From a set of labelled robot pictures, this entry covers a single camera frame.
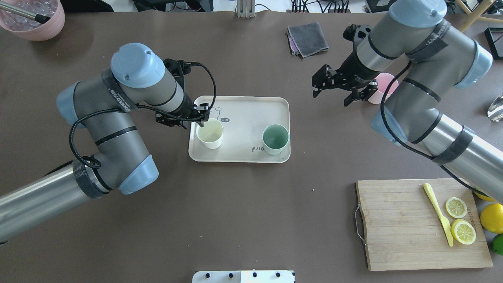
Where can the cream rabbit tray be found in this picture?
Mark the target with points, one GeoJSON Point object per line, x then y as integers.
{"type": "Point", "coordinates": [244, 120]}

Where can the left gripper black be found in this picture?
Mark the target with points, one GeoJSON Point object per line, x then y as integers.
{"type": "Point", "coordinates": [188, 111]}

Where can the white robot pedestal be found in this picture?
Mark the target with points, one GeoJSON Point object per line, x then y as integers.
{"type": "Point", "coordinates": [244, 276]}

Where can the green cup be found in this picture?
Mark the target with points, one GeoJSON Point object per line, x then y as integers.
{"type": "Point", "coordinates": [275, 137]}

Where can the grey folded cloth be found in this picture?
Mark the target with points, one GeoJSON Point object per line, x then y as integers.
{"type": "Point", "coordinates": [306, 40]}

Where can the wooden cutting board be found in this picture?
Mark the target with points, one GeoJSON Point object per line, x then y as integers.
{"type": "Point", "coordinates": [403, 232]}

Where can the wooden cup tree stand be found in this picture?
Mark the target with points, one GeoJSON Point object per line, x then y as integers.
{"type": "Point", "coordinates": [476, 14]}

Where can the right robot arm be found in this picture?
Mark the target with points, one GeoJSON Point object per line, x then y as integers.
{"type": "Point", "coordinates": [442, 58]}

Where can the yellow plastic knife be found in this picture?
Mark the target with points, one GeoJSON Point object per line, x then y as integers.
{"type": "Point", "coordinates": [446, 226]}

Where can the yellow lemon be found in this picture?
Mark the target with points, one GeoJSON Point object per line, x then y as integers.
{"type": "Point", "coordinates": [483, 197]}
{"type": "Point", "coordinates": [491, 218]}

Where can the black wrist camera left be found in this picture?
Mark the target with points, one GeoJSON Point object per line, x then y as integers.
{"type": "Point", "coordinates": [177, 68]}

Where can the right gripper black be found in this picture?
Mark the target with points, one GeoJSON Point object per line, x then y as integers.
{"type": "Point", "coordinates": [352, 70]}

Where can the pink cup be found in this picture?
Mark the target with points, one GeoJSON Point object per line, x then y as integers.
{"type": "Point", "coordinates": [383, 80]}

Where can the cream cup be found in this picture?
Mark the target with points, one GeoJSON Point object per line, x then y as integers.
{"type": "Point", "coordinates": [211, 133]}

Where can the pink bowl with ice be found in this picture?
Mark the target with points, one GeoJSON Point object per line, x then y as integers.
{"type": "Point", "coordinates": [31, 30]}

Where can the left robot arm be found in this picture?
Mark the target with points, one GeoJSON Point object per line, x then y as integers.
{"type": "Point", "coordinates": [109, 152]}

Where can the green lime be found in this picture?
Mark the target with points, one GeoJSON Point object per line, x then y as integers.
{"type": "Point", "coordinates": [497, 244]}

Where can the lemon slice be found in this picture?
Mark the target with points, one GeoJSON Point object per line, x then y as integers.
{"type": "Point", "coordinates": [456, 207]}
{"type": "Point", "coordinates": [463, 232]}

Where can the metal muddler tool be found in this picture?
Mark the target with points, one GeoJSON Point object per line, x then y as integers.
{"type": "Point", "coordinates": [42, 19]}

